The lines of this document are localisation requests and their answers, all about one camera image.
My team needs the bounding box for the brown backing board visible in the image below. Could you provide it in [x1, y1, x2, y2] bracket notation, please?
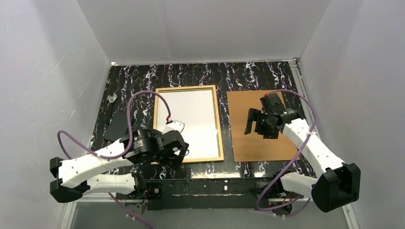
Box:
[227, 91, 298, 162]

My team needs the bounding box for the landscape photo print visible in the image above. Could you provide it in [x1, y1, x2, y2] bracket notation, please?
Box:
[157, 89, 221, 160]

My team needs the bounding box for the green picture frame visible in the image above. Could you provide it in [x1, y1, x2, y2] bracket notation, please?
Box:
[151, 84, 225, 165]

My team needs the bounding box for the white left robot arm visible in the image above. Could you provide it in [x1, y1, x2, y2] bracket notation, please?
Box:
[50, 120, 189, 203]

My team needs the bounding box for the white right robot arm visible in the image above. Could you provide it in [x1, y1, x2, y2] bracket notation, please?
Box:
[244, 91, 361, 212]

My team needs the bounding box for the black flat stand plate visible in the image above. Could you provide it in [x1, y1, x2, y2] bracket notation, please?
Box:
[103, 112, 128, 142]

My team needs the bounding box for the small silver clip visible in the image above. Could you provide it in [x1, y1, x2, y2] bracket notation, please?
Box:
[107, 94, 117, 103]

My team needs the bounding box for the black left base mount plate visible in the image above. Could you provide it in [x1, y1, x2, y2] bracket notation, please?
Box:
[140, 182, 163, 200]

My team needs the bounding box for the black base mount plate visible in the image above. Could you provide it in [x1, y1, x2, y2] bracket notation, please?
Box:
[140, 182, 163, 200]
[255, 180, 304, 206]

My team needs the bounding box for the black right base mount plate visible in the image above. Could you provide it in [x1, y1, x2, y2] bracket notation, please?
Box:
[255, 180, 304, 206]

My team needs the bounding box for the aluminium rail frame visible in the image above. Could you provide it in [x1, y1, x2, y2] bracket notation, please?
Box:
[59, 180, 360, 229]

